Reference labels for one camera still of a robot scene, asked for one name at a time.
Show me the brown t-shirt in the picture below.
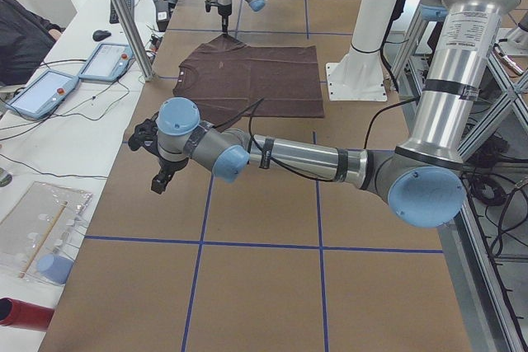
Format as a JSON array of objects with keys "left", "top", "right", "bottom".
[{"left": 173, "top": 35, "right": 324, "bottom": 123}]

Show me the clear plastic bag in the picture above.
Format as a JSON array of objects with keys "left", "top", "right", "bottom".
[{"left": 1, "top": 182, "right": 92, "bottom": 285}]

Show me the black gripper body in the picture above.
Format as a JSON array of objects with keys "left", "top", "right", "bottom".
[
  {"left": 218, "top": 4, "right": 232, "bottom": 18},
  {"left": 155, "top": 157, "right": 188, "bottom": 181}
]

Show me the aluminium frame post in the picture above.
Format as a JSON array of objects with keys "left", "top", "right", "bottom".
[{"left": 111, "top": 0, "right": 153, "bottom": 82}]

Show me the aluminium frame rack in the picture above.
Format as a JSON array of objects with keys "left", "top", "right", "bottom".
[{"left": 389, "top": 0, "right": 528, "bottom": 352}]

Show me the blue plastic cup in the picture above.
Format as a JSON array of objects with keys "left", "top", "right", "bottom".
[{"left": 37, "top": 254, "right": 73, "bottom": 284}]

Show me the black computer mouse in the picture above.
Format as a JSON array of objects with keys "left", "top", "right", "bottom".
[{"left": 92, "top": 30, "right": 111, "bottom": 42}]

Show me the person in black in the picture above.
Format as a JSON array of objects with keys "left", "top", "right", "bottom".
[{"left": 1, "top": 0, "right": 64, "bottom": 86}]

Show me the near teach pendant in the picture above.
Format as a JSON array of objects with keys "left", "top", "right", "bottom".
[{"left": 7, "top": 69, "right": 79, "bottom": 120}]

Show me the white pedestal column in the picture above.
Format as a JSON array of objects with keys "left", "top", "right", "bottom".
[{"left": 326, "top": 0, "right": 397, "bottom": 102}]

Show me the teach pendant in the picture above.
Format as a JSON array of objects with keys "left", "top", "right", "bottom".
[
  {"left": 78, "top": 42, "right": 134, "bottom": 82},
  {"left": 7, "top": 69, "right": 79, "bottom": 120}
]

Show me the black keyboard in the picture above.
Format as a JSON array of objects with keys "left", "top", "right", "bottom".
[{"left": 109, "top": 0, "right": 136, "bottom": 25}]

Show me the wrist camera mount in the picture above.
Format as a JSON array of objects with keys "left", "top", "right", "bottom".
[
  {"left": 205, "top": 0, "right": 219, "bottom": 12},
  {"left": 128, "top": 119, "right": 159, "bottom": 157}
]

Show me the far teach pendant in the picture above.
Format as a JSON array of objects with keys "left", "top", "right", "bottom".
[{"left": 78, "top": 42, "right": 134, "bottom": 82}]

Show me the red cylinder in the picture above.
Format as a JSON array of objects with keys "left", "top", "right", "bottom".
[{"left": 1, "top": 298, "right": 54, "bottom": 331}]

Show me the black power adapter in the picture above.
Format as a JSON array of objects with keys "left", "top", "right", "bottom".
[{"left": 153, "top": 0, "right": 171, "bottom": 32}]

